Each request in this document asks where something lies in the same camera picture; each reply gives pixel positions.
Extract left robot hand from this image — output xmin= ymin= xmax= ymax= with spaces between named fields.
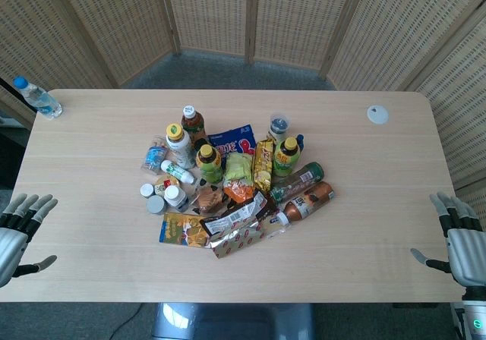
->
xmin=0 ymin=193 xmax=58 ymax=288

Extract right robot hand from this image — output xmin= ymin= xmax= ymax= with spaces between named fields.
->
xmin=410 ymin=190 xmax=486 ymax=288

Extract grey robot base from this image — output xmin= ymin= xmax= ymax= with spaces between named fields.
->
xmin=150 ymin=302 xmax=317 ymax=340

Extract white bottle yellow cap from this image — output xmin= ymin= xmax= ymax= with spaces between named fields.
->
xmin=165 ymin=123 xmax=197 ymax=171

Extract black pole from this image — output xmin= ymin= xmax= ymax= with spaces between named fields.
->
xmin=0 ymin=76 xmax=36 ymax=131

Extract clear water bottle blue cap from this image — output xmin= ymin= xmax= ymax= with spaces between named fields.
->
xmin=13 ymin=75 xmax=64 ymax=120

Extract grey lid jar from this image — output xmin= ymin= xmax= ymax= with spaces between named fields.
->
xmin=146 ymin=195 xmax=167 ymax=216

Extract yellow lid cup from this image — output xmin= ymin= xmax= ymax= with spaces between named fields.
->
xmin=153 ymin=175 xmax=181 ymax=197

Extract small blue packet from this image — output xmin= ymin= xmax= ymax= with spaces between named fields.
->
xmin=140 ymin=136 xmax=170 ymax=175

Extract white cap pill bottle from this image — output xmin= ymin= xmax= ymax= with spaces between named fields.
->
xmin=163 ymin=184 xmax=191 ymax=213

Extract brown coffee bottle white cap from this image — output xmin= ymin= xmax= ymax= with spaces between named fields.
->
xmin=265 ymin=181 xmax=336 ymax=229

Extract small white bottle green label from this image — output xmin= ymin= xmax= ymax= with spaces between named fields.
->
xmin=160 ymin=159 xmax=199 ymax=186

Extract dark drink bottle green cap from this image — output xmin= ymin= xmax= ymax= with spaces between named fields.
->
xmin=270 ymin=161 xmax=325 ymax=205

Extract brown bread packet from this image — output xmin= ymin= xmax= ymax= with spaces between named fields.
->
xmin=193 ymin=185 xmax=229 ymax=216

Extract green tea bottle yellow cap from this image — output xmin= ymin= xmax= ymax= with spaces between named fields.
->
xmin=272 ymin=136 xmax=302 ymax=178
xmin=194 ymin=143 xmax=225 ymax=185

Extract brown tea bottle white cap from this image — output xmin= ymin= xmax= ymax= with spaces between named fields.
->
xmin=181 ymin=105 xmax=208 ymax=148

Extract gold snack bar packet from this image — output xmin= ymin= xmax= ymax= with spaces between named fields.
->
xmin=253 ymin=137 xmax=276 ymax=193

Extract silver red patterned bag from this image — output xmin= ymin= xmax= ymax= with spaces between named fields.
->
xmin=206 ymin=218 xmax=267 ymax=260

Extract clear plastic cup blue lid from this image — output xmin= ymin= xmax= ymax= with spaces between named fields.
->
xmin=269 ymin=113 xmax=292 ymax=144

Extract dark brown barcode packet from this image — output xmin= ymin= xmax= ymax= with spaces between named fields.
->
xmin=198 ymin=189 xmax=279 ymax=239

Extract orange snack bag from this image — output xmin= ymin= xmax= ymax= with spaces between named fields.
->
xmin=222 ymin=179 xmax=260 ymax=209

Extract green yellow snack bag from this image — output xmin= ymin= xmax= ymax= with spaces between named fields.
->
xmin=223 ymin=153 xmax=255 ymax=187

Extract woven bamboo folding screen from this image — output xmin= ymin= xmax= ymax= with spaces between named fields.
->
xmin=0 ymin=0 xmax=486 ymax=212

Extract black floor cable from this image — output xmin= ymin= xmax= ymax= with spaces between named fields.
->
xmin=109 ymin=302 xmax=153 ymax=340

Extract white round cable grommet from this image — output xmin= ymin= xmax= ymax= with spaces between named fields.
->
xmin=366 ymin=104 xmax=390 ymax=125

